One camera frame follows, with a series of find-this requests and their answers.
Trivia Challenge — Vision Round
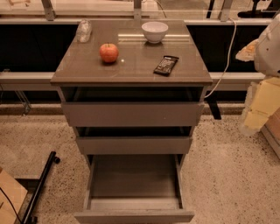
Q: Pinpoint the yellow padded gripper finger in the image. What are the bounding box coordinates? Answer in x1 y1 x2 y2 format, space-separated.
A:
239 77 280 136
235 39 258 62

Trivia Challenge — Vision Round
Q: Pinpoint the black rxbar chocolate bar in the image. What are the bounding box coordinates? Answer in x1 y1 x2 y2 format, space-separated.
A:
153 55 179 76

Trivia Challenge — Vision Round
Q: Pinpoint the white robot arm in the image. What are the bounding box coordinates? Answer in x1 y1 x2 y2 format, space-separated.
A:
235 14 280 136

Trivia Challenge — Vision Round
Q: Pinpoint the grey drawer cabinet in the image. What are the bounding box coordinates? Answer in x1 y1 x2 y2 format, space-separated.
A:
50 18 214 170

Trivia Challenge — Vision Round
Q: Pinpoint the grey open bottom drawer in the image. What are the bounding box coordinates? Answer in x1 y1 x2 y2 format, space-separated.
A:
74 154 194 224

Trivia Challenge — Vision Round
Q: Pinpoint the grey top drawer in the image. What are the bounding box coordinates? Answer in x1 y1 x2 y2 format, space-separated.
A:
61 101 204 127

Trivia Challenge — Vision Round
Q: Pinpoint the grey middle drawer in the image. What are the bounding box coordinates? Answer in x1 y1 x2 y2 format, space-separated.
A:
76 127 193 155

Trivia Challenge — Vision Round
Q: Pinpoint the cardboard box right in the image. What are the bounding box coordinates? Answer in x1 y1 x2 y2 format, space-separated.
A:
262 108 280 159

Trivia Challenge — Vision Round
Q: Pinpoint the cardboard box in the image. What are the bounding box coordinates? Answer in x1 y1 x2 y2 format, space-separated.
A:
262 108 280 159
0 167 27 224

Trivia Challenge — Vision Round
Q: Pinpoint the black table leg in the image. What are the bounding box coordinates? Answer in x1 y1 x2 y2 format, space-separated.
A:
206 93 221 120

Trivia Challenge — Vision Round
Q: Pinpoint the white ceramic bowl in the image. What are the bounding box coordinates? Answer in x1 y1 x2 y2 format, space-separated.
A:
142 21 169 44

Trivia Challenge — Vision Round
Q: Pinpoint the red apple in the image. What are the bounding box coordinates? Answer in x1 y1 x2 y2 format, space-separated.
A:
99 43 119 63

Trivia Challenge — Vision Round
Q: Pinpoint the black metal pole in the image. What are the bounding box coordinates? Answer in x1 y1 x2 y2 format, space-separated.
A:
22 151 60 224

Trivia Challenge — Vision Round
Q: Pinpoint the cardboard box left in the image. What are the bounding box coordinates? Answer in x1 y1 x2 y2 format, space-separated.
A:
0 167 27 224

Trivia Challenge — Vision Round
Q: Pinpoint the white power cable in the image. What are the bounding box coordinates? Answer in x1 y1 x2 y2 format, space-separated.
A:
204 17 238 99

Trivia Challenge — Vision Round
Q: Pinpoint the black cable on box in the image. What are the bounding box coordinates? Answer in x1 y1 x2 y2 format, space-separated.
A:
0 186 23 224

